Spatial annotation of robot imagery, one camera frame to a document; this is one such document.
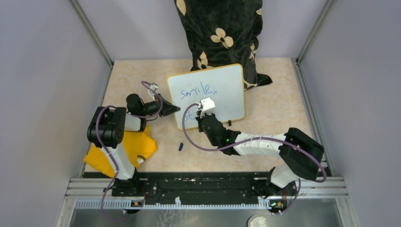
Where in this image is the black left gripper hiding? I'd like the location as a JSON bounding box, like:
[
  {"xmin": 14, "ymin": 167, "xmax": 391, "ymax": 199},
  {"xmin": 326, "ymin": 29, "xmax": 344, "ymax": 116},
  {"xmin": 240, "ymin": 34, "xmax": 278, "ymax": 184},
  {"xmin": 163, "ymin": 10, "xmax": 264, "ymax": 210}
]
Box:
[{"xmin": 140, "ymin": 93, "xmax": 181, "ymax": 117}]

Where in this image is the yellow-framed whiteboard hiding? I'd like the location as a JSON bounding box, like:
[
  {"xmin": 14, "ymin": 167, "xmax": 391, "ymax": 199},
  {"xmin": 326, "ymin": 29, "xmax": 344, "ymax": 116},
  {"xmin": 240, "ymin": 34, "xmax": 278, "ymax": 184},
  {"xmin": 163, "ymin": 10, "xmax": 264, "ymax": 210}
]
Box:
[{"xmin": 167, "ymin": 64, "xmax": 246, "ymax": 130}]

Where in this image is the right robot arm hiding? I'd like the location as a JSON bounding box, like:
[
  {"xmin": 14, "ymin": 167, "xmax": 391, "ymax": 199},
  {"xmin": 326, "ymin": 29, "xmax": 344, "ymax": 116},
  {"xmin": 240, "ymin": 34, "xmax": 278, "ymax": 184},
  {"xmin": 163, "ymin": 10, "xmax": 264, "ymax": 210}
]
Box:
[{"xmin": 196, "ymin": 111, "xmax": 327, "ymax": 195}]

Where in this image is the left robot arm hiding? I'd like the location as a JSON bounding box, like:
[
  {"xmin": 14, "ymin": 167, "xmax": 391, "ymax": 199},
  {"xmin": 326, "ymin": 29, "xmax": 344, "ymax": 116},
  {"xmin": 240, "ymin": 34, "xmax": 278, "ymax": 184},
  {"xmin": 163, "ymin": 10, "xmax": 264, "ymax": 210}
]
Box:
[{"xmin": 87, "ymin": 93, "xmax": 181, "ymax": 196}]

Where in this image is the yellow plastic object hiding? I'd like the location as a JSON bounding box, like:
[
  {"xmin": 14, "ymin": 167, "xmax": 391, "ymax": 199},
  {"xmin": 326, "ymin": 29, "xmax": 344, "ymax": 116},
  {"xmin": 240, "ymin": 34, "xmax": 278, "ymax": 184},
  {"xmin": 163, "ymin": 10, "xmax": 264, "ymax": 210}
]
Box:
[{"xmin": 84, "ymin": 126, "xmax": 158, "ymax": 178}]

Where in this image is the round metal disc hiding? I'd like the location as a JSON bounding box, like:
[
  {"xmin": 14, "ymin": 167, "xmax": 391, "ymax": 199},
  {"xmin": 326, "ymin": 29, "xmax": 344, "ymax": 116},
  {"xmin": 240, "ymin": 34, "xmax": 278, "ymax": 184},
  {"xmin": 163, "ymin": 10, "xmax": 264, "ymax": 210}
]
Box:
[{"xmin": 246, "ymin": 214, "xmax": 271, "ymax": 227}]

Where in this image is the black floral pillow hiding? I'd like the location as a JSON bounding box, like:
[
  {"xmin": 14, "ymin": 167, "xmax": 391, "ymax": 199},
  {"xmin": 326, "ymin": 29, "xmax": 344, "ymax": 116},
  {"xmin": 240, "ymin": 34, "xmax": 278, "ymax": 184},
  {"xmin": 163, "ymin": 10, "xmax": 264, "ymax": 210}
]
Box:
[{"xmin": 174, "ymin": 0, "xmax": 273, "ymax": 90}]

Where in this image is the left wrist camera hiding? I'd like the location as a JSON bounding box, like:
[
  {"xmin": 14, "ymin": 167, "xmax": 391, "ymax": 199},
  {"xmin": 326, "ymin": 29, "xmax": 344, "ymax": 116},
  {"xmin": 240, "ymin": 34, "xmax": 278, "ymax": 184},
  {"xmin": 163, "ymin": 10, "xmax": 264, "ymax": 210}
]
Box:
[{"xmin": 148, "ymin": 83, "xmax": 158, "ymax": 101}]

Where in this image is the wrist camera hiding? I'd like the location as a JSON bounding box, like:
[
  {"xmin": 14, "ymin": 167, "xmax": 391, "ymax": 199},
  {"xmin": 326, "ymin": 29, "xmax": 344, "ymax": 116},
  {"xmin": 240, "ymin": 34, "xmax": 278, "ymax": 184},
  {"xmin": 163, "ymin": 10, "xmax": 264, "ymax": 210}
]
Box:
[
  {"xmin": 148, "ymin": 83, "xmax": 158, "ymax": 101},
  {"xmin": 196, "ymin": 97, "xmax": 216, "ymax": 118}
]

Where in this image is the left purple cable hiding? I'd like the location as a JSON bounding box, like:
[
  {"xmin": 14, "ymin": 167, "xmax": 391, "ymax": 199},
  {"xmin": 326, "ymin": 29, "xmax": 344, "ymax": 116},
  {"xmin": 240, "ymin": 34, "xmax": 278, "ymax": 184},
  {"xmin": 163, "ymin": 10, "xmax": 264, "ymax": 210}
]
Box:
[{"xmin": 94, "ymin": 80, "xmax": 164, "ymax": 222}]

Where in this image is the purple cable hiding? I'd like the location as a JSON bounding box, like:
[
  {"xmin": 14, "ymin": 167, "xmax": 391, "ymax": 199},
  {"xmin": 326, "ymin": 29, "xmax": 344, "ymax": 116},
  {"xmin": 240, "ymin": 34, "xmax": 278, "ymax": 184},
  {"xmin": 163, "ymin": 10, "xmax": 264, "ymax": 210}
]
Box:
[
  {"xmin": 94, "ymin": 80, "xmax": 164, "ymax": 222},
  {"xmin": 182, "ymin": 103, "xmax": 328, "ymax": 216}
]

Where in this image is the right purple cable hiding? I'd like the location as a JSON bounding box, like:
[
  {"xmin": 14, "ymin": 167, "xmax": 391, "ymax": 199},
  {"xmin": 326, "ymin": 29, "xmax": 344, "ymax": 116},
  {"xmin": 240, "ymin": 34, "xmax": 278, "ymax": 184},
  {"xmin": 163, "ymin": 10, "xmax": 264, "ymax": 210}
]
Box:
[{"xmin": 182, "ymin": 103, "xmax": 328, "ymax": 216}]

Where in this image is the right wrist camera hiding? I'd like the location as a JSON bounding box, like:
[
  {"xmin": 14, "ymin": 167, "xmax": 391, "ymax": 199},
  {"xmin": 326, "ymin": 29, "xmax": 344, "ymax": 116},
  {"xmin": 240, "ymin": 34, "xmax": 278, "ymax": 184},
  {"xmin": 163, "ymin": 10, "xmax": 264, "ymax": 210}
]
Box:
[{"xmin": 196, "ymin": 97, "xmax": 216, "ymax": 118}]

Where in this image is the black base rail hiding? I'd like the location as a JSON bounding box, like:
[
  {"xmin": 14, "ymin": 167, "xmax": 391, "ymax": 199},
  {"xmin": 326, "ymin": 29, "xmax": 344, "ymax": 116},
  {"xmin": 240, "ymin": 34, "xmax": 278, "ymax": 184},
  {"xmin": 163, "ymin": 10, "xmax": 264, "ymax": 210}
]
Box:
[{"xmin": 103, "ymin": 172, "xmax": 297, "ymax": 213}]

